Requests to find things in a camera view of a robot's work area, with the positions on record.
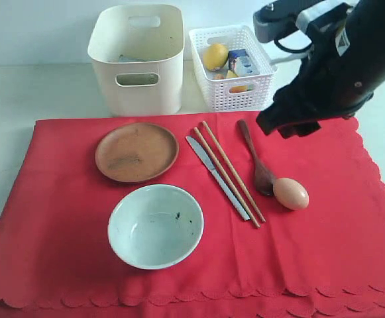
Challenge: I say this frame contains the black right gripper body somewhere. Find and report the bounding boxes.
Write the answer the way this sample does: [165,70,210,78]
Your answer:
[273,23,374,125]

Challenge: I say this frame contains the blue white milk carton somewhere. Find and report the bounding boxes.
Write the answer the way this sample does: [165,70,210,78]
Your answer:
[228,49,260,77]

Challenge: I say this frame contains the brown egg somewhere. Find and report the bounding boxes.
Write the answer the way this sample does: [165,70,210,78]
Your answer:
[273,178,309,210]

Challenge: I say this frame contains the dark wooden spoon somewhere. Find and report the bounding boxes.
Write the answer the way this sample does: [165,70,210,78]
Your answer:
[237,119,275,197]

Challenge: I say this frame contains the orange fried chicken nugget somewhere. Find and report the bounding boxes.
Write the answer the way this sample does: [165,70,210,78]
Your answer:
[213,74,225,80]

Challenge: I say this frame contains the yellow lemon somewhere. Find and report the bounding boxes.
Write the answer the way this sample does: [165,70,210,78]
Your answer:
[202,43,229,71]

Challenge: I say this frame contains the stainless steel cup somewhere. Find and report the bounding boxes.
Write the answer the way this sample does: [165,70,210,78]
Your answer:
[116,54,158,85]

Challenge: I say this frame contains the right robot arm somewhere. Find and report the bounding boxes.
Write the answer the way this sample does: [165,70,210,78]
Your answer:
[253,1,385,138]

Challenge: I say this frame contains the white perforated plastic basket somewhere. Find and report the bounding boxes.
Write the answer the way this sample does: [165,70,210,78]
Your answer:
[189,25,277,112]

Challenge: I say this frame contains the silver table knife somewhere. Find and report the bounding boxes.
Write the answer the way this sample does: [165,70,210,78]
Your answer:
[186,136,250,221]

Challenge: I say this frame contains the left wooden chopstick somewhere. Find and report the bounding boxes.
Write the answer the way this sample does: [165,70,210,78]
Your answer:
[193,127,260,228]

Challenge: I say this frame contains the wooden chopstick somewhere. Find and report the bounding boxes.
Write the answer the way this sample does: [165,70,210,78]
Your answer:
[202,121,266,223]
[193,127,260,228]

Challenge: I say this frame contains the right wooden chopstick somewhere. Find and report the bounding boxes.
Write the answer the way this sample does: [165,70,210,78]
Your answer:
[202,121,266,223]

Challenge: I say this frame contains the brown wooden plate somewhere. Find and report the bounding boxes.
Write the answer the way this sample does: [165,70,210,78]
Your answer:
[95,123,179,184]

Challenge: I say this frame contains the cream plastic storage bin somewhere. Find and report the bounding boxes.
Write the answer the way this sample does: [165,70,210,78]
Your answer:
[87,4,185,117]

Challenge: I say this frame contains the white ceramic bowl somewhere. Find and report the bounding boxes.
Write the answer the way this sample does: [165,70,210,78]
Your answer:
[107,184,204,270]

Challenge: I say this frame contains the red scalloped table cloth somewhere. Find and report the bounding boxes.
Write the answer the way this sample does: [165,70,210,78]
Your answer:
[0,112,385,317]

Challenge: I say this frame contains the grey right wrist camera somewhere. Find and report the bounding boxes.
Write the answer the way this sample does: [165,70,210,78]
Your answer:
[252,0,354,44]

